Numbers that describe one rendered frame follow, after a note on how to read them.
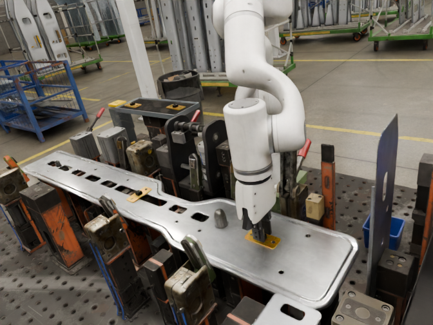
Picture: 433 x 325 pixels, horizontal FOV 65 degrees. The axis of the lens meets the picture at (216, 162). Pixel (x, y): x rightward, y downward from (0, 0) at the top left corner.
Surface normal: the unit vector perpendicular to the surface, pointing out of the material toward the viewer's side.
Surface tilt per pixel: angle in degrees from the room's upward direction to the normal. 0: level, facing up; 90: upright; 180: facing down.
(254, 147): 91
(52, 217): 90
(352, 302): 0
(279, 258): 0
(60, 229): 90
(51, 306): 0
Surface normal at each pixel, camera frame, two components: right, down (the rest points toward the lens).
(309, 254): -0.17, -0.87
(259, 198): 0.69, 0.23
